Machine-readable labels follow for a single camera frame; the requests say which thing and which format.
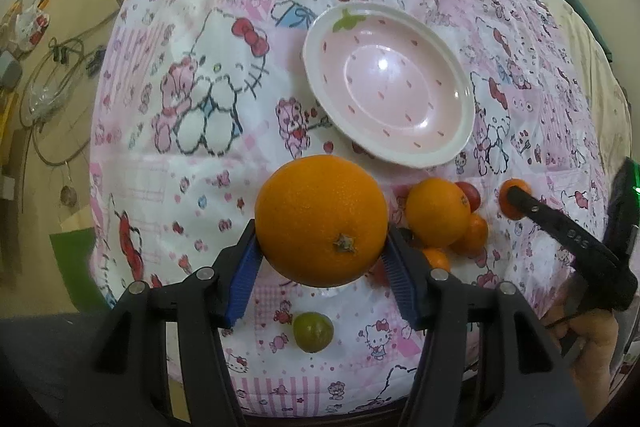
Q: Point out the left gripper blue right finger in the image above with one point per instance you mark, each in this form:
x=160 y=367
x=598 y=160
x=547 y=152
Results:
x=407 y=270

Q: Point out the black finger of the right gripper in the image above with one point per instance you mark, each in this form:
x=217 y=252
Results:
x=586 y=249

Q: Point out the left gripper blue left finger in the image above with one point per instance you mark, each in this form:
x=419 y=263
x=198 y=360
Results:
x=242 y=262

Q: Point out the small mandarin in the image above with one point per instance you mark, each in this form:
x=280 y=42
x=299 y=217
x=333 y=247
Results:
x=472 y=242
x=437 y=258
x=506 y=207

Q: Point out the medium orange with sticker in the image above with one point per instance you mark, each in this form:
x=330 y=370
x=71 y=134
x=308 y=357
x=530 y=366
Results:
x=437 y=211

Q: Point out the green lime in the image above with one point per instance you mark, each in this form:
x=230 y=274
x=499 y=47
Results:
x=313 y=331

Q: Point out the red cherry tomato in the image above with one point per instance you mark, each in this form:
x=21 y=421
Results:
x=471 y=193

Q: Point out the large orange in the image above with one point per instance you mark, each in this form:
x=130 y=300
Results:
x=321 y=221

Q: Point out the person's right hand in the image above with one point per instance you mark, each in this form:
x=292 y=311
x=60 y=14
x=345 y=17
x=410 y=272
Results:
x=591 y=369

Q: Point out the cream blanket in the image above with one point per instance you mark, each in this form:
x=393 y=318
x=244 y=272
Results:
x=608 y=106

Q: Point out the pink strawberry plate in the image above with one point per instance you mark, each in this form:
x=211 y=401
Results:
x=390 y=84

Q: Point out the pink Hello Kitty bedsheet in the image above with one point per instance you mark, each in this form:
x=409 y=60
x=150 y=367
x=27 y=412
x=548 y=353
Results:
x=199 y=101

